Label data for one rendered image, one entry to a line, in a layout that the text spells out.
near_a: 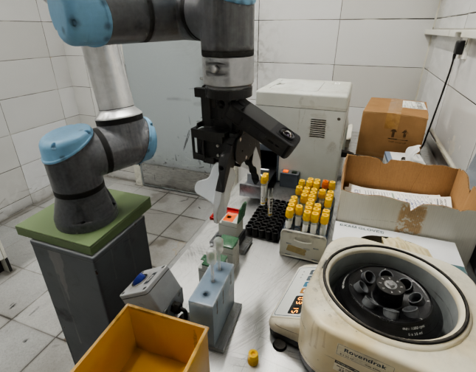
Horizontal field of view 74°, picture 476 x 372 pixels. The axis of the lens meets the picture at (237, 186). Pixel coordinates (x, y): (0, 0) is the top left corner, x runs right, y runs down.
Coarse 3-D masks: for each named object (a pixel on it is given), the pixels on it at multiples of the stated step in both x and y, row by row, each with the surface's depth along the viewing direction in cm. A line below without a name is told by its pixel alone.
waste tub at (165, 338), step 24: (120, 312) 46; (144, 312) 46; (120, 336) 46; (144, 336) 49; (168, 336) 47; (192, 336) 45; (96, 360) 42; (120, 360) 47; (144, 360) 49; (168, 360) 49; (192, 360) 39
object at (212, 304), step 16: (208, 272) 53; (224, 272) 53; (208, 288) 50; (224, 288) 51; (192, 304) 48; (208, 304) 47; (224, 304) 53; (240, 304) 58; (192, 320) 49; (208, 320) 48; (224, 320) 54; (208, 336) 50; (224, 336) 52
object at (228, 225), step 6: (228, 216) 74; (234, 216) 73; (222, 222) 72; (228, 222) 71; (234, 222) 71; (240, 222) 73; (222, 228) 73; (228, 228) 72; (234, 228) 71; (240, 228) 73; (222, 234) 74; (228, 234) 73; (234, 234) 72
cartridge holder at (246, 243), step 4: (216, 232) 78; (244, 232) 76; (216, 236) 74; (220, 236) 73; (240, 236) 73; (244, 236) 76; (212, 240) 76; (240, 240) 74; (244, 240) 76; (248, 240) 76; (212, 244) 75; (240, 244) 74; (244, 244) 74; (248, 244) 74; (240, 248) 73; (244, 248) 73; (240, 252) 73; (244, 252) 72
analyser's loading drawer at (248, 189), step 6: (264, 168) 108; (270, 168) 108; (270, 174) 103; (240, 186) 93; (246, 186) 92; (252, 186) 92; (258, 186) 91; (240, 192) 94; (246, 192) 93; (252, 192) 92; (258, 192) 92; (258, 198) 93
